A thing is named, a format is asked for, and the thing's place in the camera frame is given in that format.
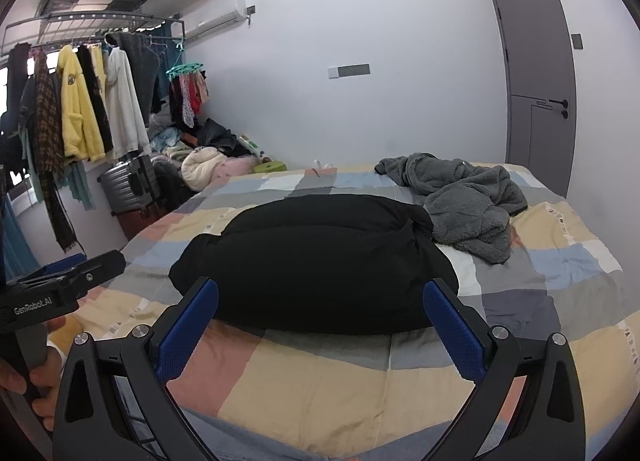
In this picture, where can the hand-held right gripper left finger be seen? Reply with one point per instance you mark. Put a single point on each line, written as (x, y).
(187, 321)

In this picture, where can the person's left hand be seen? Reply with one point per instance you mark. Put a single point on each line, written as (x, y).
(42, 381)

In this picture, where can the yellow fleece robe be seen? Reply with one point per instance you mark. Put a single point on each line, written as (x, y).
(75, 116)

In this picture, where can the pile of mixed clothes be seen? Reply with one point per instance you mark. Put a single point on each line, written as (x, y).
(170, 146)

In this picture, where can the grey-blue trousers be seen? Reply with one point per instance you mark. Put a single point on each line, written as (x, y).
(300, 446)

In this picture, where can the brown houndstooth scarf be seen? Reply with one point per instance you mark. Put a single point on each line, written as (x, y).
(47, 131)

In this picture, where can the black striped hanging garment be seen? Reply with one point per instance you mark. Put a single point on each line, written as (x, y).
(95, 96)

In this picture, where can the small clothes on clip hanger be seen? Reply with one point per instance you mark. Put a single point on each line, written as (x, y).
(187, 101)

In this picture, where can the teal clip hanger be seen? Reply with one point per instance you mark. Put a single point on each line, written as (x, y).
(185, 70)

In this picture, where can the grey fleece jacket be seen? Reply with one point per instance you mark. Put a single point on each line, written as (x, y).
(465, 211)

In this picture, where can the green box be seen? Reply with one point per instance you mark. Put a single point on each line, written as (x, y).
(270, 167)

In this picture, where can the checked pastel bed blanket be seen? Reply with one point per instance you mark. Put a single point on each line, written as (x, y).
(325, 381)

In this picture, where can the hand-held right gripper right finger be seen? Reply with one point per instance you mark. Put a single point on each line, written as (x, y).
(455, 331)

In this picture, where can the white air conditioner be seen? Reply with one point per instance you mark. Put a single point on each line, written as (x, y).
(220, 16)

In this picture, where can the dark grey hanging sweater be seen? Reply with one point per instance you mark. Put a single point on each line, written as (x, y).
(137, 61)

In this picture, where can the black down jacket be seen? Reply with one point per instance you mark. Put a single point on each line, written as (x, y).
(320, 261)

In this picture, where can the white grey wall panel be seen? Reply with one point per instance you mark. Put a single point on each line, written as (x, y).
(350, 70)

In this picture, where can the dark wall switch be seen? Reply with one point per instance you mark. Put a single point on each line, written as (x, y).
(577, 41)

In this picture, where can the black hanging coat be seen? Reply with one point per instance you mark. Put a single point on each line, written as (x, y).
(17, 106)

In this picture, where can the teal hanging garment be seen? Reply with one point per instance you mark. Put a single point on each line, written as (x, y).
(80, 186)

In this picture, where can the cream fluffy garment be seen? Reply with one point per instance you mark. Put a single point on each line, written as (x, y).
(200, 166)

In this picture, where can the silver suitcase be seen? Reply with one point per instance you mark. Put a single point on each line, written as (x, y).
(125, 186)

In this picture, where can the white green package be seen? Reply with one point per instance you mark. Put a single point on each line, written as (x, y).
(248, 145)

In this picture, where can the grey door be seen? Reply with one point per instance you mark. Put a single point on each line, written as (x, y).
(535, 41)

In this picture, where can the small white object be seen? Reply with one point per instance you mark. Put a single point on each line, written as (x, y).
(325, 164)

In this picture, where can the ceiling drying rack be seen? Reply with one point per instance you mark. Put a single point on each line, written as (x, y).
(100, 18)

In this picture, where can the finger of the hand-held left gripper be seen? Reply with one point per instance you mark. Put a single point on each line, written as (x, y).
(55, 265)
(102, 268)

